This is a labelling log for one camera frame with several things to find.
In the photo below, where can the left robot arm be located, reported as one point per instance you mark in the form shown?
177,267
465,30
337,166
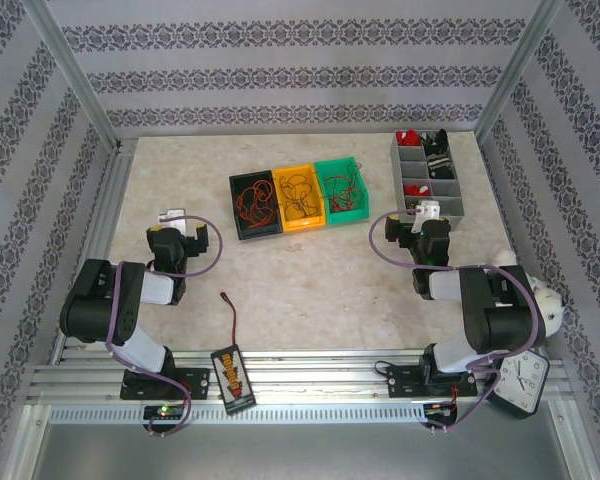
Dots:
100,300

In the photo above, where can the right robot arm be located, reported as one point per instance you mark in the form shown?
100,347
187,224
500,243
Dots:
500,310

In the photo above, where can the brown yellow knitted sock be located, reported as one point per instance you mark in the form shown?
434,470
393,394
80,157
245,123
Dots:
411,203

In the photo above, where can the grey compartment organizer box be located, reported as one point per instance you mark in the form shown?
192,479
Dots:
450,189

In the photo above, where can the red sock white pompom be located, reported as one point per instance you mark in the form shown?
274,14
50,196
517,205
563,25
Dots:
412,190
409,138

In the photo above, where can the green plastic bin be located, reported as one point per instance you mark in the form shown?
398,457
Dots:
350,216

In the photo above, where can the black white striped sock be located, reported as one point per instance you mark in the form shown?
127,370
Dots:
440,167

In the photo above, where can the black plastic bin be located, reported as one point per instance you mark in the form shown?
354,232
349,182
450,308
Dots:
260,235

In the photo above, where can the black grey argyle sock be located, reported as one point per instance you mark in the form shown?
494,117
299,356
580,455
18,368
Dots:
437,145

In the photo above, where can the yellow plastic bin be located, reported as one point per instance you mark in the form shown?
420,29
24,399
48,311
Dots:
305,225

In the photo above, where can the white plush toy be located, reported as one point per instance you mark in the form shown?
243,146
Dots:
550,307

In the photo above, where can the black device orange print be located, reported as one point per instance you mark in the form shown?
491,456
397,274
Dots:
232,380

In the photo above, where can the small controller board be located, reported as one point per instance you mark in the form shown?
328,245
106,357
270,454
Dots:
162,412
440,410

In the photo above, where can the black analog clock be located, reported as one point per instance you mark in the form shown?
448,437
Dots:
525,380

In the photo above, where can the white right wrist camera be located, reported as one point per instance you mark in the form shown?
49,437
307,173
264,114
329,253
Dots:
430,209

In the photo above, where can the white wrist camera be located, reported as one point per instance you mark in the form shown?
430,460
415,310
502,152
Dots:
172,217
430,209

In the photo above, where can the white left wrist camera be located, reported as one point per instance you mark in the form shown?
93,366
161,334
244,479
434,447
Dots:
172,217

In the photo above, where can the aluminium side rail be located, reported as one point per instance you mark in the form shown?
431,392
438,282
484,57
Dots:
105,210

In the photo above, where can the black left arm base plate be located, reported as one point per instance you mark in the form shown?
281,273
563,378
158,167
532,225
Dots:
195,382

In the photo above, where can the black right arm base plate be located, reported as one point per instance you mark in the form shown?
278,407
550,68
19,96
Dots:
405,382

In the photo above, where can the aluminium frame post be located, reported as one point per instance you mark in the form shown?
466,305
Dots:
515,70
70,70

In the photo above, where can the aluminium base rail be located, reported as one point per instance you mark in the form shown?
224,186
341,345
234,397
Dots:
305,370

